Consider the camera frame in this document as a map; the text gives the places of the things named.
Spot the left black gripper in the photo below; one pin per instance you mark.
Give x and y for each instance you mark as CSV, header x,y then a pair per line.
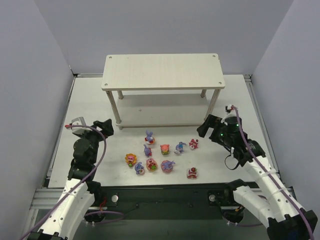
x,y
99,129

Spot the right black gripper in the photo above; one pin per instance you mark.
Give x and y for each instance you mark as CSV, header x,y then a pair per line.
x,y
213,127

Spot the red white strawberry toy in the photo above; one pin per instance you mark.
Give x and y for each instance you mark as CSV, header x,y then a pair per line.
x,y
194,144

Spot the pink bear burger toy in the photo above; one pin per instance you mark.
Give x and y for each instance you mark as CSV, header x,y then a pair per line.
x,y
165,149

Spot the red white bear toy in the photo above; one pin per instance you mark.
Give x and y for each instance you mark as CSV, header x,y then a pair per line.
x,y
192,173

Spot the pink bear clover toy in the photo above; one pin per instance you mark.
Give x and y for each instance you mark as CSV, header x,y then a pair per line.
x,y
151,165

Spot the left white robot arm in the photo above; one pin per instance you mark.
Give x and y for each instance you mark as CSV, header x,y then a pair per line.
x,y
80,191

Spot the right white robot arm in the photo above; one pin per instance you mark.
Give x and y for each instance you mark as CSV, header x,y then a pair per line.
x,y
277,210

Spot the wooden two-tier shelf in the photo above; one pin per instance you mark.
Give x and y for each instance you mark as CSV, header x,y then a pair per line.
x,y
162,90

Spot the orange lion toy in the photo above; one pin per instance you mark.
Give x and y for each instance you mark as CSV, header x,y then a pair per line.
x,y
130,159

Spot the purple bunny blue ears toy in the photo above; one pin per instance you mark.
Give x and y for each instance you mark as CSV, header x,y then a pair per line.
x,y
179,148

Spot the purple bunny on red base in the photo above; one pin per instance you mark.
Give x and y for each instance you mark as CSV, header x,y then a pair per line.
x,y
149,139

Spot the purple bunny toy standing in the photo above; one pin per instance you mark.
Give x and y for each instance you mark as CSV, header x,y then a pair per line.
x,y
147,151

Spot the purple bunny with ball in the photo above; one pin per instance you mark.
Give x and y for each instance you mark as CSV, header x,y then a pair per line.
x,y
139,168

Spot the purple bunny pink cake toy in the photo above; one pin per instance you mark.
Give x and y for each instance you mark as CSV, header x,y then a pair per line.
x,y
167,166

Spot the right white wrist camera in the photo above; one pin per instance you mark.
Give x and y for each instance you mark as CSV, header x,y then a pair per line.
x,y
230,111

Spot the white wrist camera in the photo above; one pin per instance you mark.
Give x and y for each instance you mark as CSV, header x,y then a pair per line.
x,y
77,126
230,111

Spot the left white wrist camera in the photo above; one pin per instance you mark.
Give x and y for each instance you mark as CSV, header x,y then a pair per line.
x,y
77,126

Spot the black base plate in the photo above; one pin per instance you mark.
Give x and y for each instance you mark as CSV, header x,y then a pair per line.
x,y
197,201

